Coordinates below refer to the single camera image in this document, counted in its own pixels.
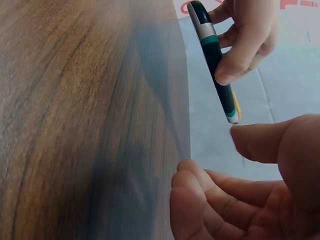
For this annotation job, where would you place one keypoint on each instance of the black and green pen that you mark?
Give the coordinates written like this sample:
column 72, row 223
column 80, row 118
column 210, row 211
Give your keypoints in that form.
column 212, row 47

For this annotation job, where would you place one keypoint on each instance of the person's left hand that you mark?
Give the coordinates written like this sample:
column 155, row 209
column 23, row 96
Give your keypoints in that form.
column 255, row 30

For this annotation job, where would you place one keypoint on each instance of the person's right hand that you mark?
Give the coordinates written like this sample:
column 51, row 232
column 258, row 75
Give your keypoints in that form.
column 287, row 205

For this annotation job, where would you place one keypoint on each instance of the small yellow piece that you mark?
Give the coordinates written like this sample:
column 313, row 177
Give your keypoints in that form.
column 237, row 106

